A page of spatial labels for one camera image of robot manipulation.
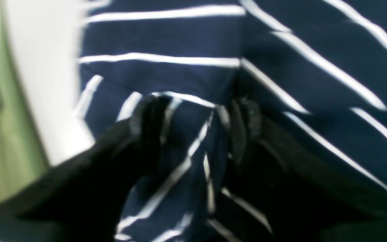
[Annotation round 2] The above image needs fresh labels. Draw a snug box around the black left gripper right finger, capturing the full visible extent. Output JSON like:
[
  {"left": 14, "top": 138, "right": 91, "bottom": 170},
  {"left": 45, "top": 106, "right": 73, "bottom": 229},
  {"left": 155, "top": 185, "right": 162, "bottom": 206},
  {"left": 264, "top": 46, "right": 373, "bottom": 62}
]
[{"left": 229, "top": 98, "right": 387, "bottom": 242}]

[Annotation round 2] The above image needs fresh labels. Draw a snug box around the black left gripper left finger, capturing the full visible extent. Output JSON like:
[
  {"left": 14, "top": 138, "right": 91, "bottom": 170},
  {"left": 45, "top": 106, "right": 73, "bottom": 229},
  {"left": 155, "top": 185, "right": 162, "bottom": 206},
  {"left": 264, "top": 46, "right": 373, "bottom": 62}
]
[{"left": 0, "top": 95, "right": 170, "bottom": 242}]

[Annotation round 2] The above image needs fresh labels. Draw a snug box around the navy white striped t-shirt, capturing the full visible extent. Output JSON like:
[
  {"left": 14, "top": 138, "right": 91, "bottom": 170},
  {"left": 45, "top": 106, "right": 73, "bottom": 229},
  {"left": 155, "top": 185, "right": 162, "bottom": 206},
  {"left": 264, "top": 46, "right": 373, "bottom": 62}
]
[{"left": 79, "top": 0, "right": 387, "bottom": 242}]

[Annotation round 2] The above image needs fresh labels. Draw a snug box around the green side panel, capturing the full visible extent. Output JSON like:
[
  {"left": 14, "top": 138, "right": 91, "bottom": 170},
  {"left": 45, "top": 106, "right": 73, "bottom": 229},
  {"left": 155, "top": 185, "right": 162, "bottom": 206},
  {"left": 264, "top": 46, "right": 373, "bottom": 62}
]
[{"left": 0, "top": 23, "right": 49, "bottom": 202}]

